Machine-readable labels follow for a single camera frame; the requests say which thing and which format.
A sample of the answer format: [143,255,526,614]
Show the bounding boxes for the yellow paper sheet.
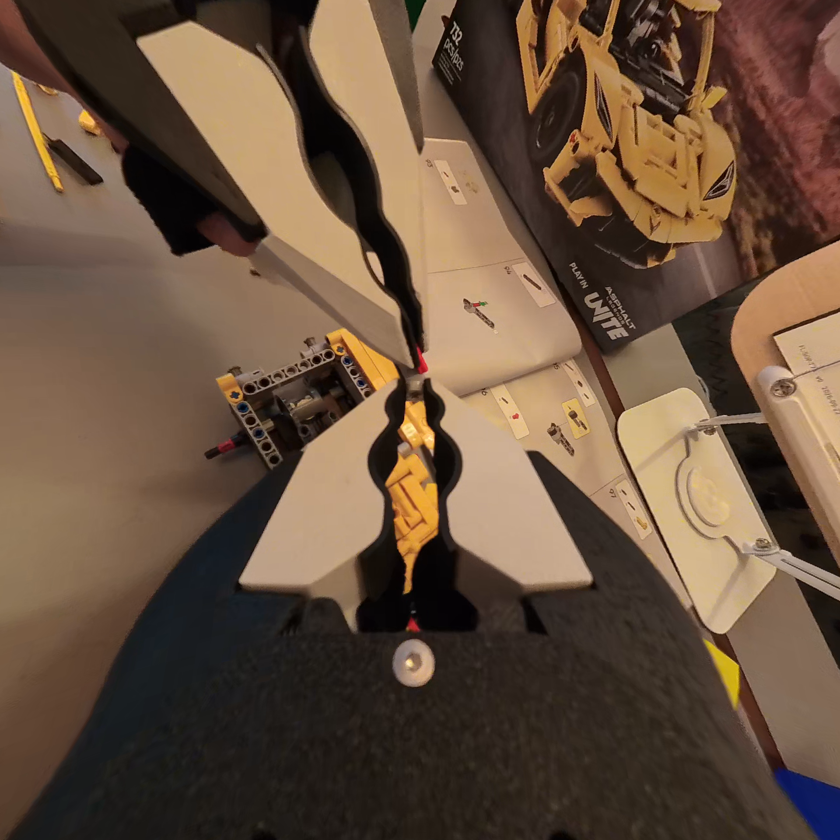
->
[702,640,742,710]

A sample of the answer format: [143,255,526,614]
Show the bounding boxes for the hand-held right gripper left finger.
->
[238,377,404,632]

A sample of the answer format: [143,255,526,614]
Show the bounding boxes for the toy car box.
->
[432,0,840,355]

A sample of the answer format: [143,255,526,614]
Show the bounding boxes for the pile of yellow black pieces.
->
[10,69,106,194]

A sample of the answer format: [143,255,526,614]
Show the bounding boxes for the person's left hand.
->
[0,26,260,258]

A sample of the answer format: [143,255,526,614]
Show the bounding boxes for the grey desk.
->
[0,62,840,840]

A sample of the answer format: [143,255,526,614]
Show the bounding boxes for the printed instruction sheet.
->
[773,315,840,421]

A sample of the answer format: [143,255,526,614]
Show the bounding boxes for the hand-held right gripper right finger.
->
[423,377,595,621]

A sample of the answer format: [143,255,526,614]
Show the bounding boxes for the grey instruction booklet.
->
[420,136,657,546]

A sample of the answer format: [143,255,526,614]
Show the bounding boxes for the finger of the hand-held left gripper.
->
[134,18,424,370]
[298,0,431,355]

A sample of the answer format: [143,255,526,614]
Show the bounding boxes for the yellow toy car model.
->
[203,328,441,595]

